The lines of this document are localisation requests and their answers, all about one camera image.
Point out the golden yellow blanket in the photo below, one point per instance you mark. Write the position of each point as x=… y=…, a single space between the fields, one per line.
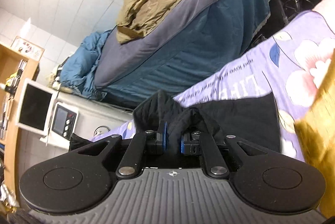
x=316 y=129

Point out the white framed dark monitor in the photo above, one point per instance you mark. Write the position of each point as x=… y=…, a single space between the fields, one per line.
x=35 y=107

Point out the wooden bookshelf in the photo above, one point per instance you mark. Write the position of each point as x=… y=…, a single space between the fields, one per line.
x=10 y=60

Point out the white control panel device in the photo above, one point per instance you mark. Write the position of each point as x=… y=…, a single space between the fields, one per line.
x=64 y=120

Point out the grey purple blanket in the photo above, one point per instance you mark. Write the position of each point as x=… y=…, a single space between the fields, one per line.
x=117 y=58

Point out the lavender printed bed sheet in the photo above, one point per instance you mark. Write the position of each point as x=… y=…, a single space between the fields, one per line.
x=281 y=65

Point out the black quilted jacket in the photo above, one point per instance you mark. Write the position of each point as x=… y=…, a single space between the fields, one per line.
x=252 y=119

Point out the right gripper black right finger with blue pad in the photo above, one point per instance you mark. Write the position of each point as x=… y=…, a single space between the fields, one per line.
x=263 y=178

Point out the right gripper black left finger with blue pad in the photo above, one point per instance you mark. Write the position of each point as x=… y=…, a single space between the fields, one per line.
x=82 y=178

